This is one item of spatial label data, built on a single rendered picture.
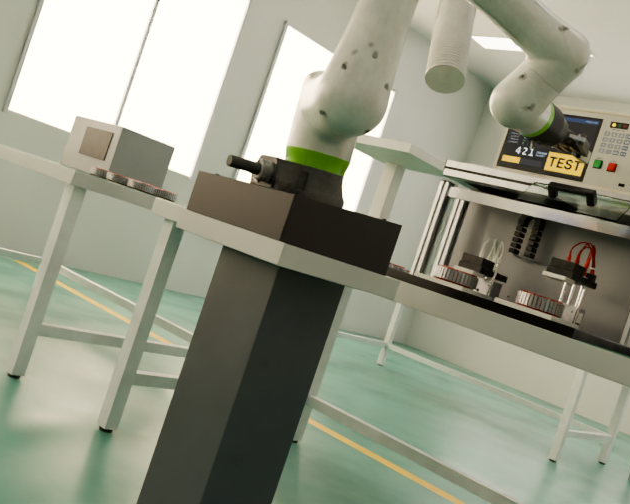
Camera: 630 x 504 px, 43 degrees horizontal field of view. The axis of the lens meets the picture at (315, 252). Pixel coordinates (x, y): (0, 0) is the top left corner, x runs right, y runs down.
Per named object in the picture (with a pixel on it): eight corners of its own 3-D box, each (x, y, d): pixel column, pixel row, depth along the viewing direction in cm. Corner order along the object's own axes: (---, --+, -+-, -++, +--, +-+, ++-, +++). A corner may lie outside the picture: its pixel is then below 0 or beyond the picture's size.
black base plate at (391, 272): (571, 338, 160) (575, 327, 160) (340, 260, 203) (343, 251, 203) (650, 364, 194) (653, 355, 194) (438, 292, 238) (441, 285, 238)
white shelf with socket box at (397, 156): (369, 269, 276) (411, 143, 276) (296, 244, 301) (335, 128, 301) (424, 287, 302) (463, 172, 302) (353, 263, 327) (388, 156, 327)
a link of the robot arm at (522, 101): (470, 97, 170) (499, 129, 163) (514, 51, 165) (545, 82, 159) (501, 120, 180) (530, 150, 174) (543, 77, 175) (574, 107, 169)
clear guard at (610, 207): (616, 222, 166) (625, 194, 165) (515, 199, 182) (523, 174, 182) (666, 255, 190) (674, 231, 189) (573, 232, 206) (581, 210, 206)
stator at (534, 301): (550, 315, 181) (555, 299, 181) (506, 300, 188) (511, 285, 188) (567, 321, 190) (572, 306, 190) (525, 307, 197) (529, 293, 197)
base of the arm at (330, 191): (239, 179, 140) (248, 146, 140) (205, 171, 153) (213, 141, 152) (357, 213, 154) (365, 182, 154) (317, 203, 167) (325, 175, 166)
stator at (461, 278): (460, 285, 198) (465, 271, 198) (424, 274, 205) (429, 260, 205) (482, 293, 206) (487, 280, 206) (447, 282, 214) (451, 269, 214)
